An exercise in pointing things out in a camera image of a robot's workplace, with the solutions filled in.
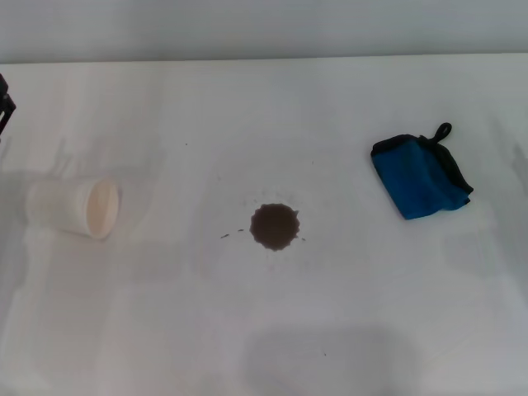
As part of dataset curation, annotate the white paper cup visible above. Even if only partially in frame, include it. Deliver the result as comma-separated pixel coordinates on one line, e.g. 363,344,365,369
25,176,124,241

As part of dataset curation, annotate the blue rag with black trim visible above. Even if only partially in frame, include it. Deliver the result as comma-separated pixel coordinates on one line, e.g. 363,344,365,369
370,121,474,221

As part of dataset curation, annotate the dark brown liquid puddle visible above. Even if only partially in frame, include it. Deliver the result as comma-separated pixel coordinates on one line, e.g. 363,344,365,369
249,202,301,253

